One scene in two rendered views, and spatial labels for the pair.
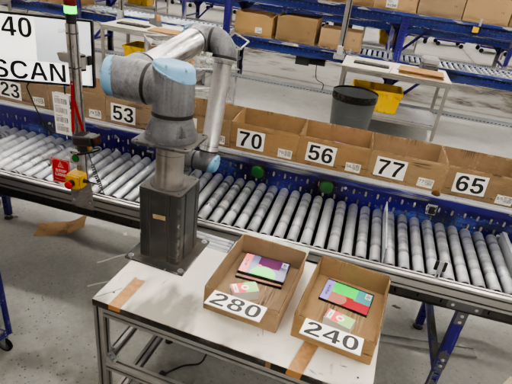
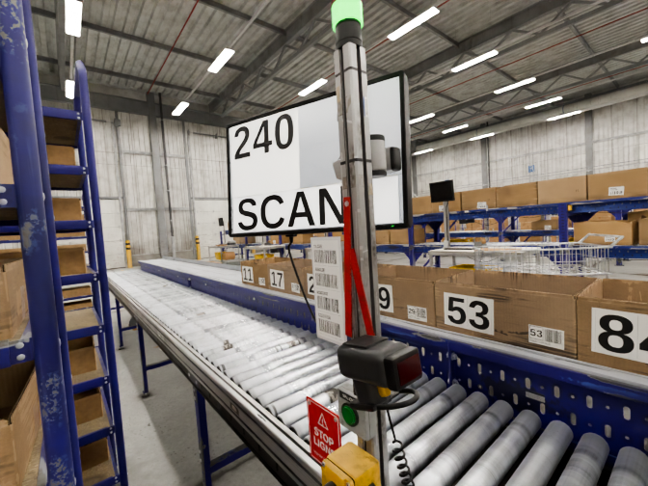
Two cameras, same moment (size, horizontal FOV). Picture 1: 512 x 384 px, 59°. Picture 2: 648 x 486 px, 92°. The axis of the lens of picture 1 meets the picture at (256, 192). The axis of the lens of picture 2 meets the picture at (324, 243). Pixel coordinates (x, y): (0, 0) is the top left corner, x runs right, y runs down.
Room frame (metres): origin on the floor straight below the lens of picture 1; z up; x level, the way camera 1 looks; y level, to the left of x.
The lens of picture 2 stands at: (1.48, 0.56, 1.26)
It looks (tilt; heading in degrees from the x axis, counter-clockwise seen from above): 3 degrees down; 39
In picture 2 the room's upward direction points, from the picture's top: 4 degrees counter-clockwise
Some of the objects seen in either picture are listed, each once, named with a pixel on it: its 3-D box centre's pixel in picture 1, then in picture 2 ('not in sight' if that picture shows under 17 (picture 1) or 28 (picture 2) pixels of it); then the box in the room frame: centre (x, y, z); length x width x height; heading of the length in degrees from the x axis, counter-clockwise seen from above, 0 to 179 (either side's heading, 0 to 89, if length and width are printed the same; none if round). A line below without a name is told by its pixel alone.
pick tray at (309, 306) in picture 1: (343, 304); not in sight; (1.28, -0.37, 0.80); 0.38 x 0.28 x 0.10; 162
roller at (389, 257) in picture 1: (388, 238); not in sight; (1.89, -0.68, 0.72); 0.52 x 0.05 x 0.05; 168
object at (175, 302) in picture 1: (249, 294); not in sight; (1.35, -0.03, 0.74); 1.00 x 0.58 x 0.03; 74
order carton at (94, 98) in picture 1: (90, 97); (412, 291); (2.73, 1.12, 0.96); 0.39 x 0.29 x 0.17; 78
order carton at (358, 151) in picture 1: (334, 147); not in sight; (2.41, -0.42, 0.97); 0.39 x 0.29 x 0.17; 78
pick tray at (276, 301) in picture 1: (257, 278); not in sight; (1.37, -0.05, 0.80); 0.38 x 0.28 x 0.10; 163
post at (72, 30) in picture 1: (78, 123); (363, 314); (1.93, 0.85, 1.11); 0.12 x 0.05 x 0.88; 78
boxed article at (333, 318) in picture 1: (338, 322); not in sight; (1.21, -0.35, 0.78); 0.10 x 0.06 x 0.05; 62
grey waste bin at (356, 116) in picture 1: (350, 119); not in sight; (4.99, -0.96, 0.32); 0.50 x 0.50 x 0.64
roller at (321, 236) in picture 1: (324, 223); not in sight; (1.96, -0.37, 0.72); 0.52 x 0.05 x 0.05; 168
